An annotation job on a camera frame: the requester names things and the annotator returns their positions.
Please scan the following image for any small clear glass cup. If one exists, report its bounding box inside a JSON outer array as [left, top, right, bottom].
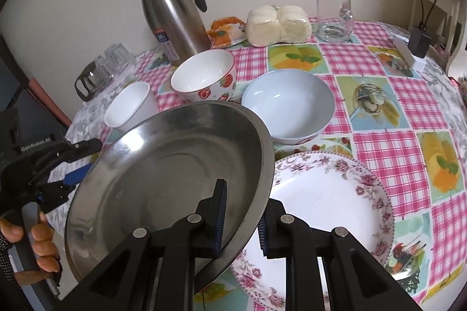
[[106, 43, 135, 73], [98, 52, 123, 80]]

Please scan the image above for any black charger plug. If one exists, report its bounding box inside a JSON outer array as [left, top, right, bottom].
[[408, 25, 433, 58]]

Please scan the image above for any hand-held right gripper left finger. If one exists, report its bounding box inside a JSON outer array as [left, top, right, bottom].
[[44, 179, 229, 311]]

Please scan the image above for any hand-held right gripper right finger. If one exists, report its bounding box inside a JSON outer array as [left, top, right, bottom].
[[257, 200, 424, 311]]

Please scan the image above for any white bowl strawberry print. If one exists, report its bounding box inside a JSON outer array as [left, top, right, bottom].
[[171, 49, 236, 103]]

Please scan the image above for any person's left hand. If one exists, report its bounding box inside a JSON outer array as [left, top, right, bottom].
[[0, 218, 62, 287]]

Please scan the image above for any white square bowl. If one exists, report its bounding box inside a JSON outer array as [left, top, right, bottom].
[[104, 81, 160, 134]]

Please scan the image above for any pink checked tablecloth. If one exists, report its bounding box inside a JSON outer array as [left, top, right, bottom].
[[98, 17, 467, 311]]

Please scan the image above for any bag of steamed buns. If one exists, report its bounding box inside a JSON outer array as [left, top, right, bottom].
[[245, 4, 313, 47]]

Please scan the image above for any stainless steel plate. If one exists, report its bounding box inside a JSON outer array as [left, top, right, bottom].
[[65, 100, 274, 293]]

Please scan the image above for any floral rimmed white plate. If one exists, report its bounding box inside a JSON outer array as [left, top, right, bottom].
[[230, 151, 395, 308]]

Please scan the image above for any glass coffee pot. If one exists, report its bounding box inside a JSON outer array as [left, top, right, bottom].
[[75, 56, 110, 102]]

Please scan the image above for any clear glass mug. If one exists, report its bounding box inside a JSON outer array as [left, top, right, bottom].
[[315, 0, 355, 43]]

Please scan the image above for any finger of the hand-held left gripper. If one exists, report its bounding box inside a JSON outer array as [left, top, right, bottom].
[[55, 138, 104, 166], [34, 165, 93, 214]]

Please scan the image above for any stainless steel thermos jug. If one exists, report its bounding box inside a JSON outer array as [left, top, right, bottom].
[[135, 0, 211, 65]]

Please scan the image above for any large pale blue bowl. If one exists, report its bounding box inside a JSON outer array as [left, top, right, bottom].
[[241, 69, 335, 146]]

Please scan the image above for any white power strip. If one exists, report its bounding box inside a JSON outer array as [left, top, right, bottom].
[[392, 34, 427, 73]]

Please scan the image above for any orange snack packet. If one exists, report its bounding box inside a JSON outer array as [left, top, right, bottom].
[[206, 16, 247, 49]]

